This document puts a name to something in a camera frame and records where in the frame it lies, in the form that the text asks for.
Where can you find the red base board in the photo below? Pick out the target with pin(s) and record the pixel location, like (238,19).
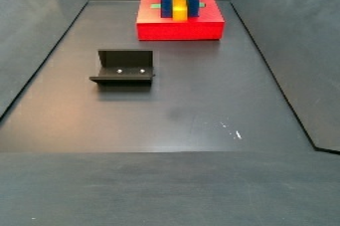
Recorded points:
(154,28)

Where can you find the black angle fixture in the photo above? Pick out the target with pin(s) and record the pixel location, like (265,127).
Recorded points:
(129,66)

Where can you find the yellow long bar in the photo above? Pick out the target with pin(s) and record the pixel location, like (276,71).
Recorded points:
(178,10)

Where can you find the blue right rear post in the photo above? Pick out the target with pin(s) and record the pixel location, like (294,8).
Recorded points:
(165,8)

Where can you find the blue post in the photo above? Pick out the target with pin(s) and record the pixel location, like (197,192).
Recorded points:
(165,8)
(192,8)

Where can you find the blue left rear post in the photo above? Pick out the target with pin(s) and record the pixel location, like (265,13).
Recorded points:
(192,8)

